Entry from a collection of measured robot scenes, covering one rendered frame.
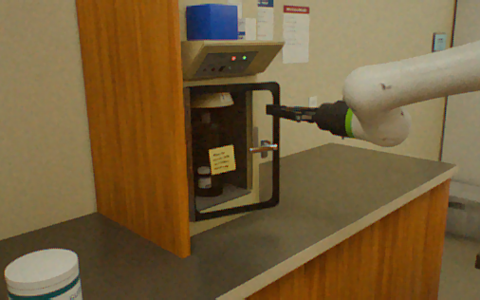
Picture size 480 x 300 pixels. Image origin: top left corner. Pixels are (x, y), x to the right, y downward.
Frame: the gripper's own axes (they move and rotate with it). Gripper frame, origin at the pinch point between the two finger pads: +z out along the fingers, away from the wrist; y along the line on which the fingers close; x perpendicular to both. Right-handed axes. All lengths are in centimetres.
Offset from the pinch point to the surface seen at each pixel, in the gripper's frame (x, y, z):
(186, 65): -13.7, 25.1, 9.5
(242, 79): -8.5, 0.2, 13.8
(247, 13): -28.0, -2.2, 13.7
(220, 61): -14.6, 15.6, 6.6
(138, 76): -11.1, 33.0, 20.1
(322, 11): -35, -103, 57
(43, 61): -15, 44, 57
